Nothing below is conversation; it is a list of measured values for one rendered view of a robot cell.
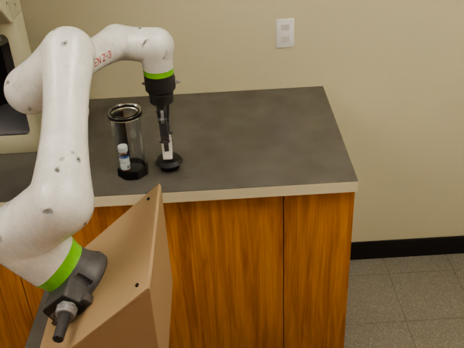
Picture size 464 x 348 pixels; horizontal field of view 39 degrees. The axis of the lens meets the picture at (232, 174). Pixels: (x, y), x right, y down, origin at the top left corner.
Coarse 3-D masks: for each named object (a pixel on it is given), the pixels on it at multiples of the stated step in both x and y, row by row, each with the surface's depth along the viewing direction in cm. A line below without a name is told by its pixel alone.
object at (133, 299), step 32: (160, 192) 149; (128, 224) 148; (160, 224) 145; (128, 256) 136; (160, 256) 142; (96, 288) 138; (128, 288) 126; (160, 288) 138; (96, 320) 128; (128, 320) 125; (160, 320) 135
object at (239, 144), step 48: (144, 96) 260; (192, 96) 258; (240, 96) 256; (288, 96) 254; (96, 144) 229; (144, 144) 227; (192, 144) 226; (240, 144) 224; (288, 144) 223; (336, 144) 221; (0, 192) 206; (96, 192) 203; (144, 192) 202; (192, 192) 202; (240, 192) 202; (288, 192) 203; (336, 192) 204
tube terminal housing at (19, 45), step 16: (16, 0) 205; (16, 16) 204; (0, 32) 203; (16, 32) 203; (16, 48) 206; (16, 64) 208; (32, 128) 221; (0, 144) 224; (16, 144) 224; (32, 144) 224
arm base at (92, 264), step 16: (80, 256) 139; (96, 256) 142; (80, 272) 138; (96, 272) 139; (64, 288) 134; (80, 288) 137; (48, 304) 135; (64, 304) 133; (80, 304) 134; (64, 320) 131
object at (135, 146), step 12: (120, 108) 204; (132, 108) 204; (132, 120) 197; (120, 132) 199; (132, 132) 199; (120, 144) 202; (132, 144) 202; (120, 156) 204; (132, 156) 204; (144, 156) 208; (120, 168) 208; (132, 168) 206
